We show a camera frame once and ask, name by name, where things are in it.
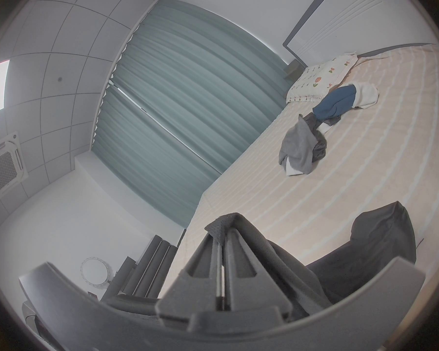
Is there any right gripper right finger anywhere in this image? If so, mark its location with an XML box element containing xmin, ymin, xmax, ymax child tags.
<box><xmin>224</xmin><ymin>229</ymin><xmax>292</xmax><ymax>315</ymax></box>

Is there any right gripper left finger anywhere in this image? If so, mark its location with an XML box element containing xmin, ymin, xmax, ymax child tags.
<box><xmin>157</xmin><ymin>232</ymin><xmax>224</xmax><ymax>320</ymax></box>

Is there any black long-sleeved top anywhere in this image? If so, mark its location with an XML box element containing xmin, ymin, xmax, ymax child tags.
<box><xmin>204</xmin><ymin>201</ymin><xmax>418</xmax><ymax>319</ymax></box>

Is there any bed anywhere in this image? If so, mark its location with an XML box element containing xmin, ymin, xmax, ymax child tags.
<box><xmin>160</xmin><ymin>0</ymin><xmax>439</xmax><ymax>321</ymax></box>

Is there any black chest of drawers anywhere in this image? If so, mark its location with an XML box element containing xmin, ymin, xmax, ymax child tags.
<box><xmin>102</xmin><ymin>234</ymin><xmax>178</xmax><ymax>312</ymax></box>

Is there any white garment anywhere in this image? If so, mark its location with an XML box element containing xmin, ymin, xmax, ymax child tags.
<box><xmin>285</xmin><ymin>159</ymin><xmax>305</xmax><ymax>177</ymax></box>
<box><xmin>353</xmin><ymin>83</ymin><xmax>380</xmax><ymax>109</ymax></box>

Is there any grey garment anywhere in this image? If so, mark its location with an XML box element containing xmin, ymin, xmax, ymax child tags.
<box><xmin>278</xmin><ymin>115</ymin><xmax>328</xmax><ymax>176</ymax></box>

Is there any black garment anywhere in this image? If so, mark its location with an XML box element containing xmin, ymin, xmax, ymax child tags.
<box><xmin>303</xmin><ymin>113</ymin><xmax>342</xmax><ymax>162</ymax></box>

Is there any dark blue garment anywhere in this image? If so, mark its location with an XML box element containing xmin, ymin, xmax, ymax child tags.
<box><xmin>312</xmin><ymin>84</ymin><xmax>357</xmax><ymax>120</ymax></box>

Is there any ceiling air conditioner vent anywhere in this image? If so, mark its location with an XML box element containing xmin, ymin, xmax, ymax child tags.
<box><xmin>0</xmin><ymin>131</ymin><xmax>29</xmax><ymax>201</ymax></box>

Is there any white printed pillow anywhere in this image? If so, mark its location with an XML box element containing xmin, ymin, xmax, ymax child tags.
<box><xmin>286</xmin><ymin>51</ymin><xmax>358</xmax><ymax>103</ymax></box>

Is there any grey bedside table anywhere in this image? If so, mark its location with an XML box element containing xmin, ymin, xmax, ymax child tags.
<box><xmin>285</xmin><ymin>60</ymin><xmax>308</xmax><ymax>81</ymax></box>

